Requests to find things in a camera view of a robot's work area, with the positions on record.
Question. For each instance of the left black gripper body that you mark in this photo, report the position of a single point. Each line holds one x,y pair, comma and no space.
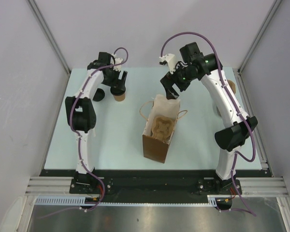
112,79

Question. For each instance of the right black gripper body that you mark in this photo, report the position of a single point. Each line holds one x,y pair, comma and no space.
182,77

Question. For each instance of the brown paper coffee cup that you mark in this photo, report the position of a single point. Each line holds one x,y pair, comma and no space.
119,98

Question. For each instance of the black plastic cup lid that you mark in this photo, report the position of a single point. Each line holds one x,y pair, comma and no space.
99,95

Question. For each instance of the single brown pulp carrier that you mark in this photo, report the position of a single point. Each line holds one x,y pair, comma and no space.
162,128

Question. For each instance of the brown paper takeout bag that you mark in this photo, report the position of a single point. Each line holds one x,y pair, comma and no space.
155,149

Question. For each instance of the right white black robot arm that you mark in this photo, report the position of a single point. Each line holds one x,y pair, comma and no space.
208,70

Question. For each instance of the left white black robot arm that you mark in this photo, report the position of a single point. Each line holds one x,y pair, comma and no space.
81,116

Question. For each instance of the brown pulp cup carrier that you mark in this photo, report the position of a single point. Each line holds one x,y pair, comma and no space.
232,86

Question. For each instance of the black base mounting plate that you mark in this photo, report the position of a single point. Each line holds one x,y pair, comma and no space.
153,187

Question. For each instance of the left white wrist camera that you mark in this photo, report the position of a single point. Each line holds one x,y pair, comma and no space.
116,62

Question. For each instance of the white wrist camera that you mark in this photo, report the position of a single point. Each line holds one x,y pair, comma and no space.
116,62
170,60

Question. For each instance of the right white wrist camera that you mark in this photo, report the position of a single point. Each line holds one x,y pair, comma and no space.
170,60

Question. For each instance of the aluminium frame rail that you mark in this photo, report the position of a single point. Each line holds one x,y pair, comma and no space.
251,187

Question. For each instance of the white slotted cable duct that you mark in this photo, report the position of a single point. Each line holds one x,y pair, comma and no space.
60,200

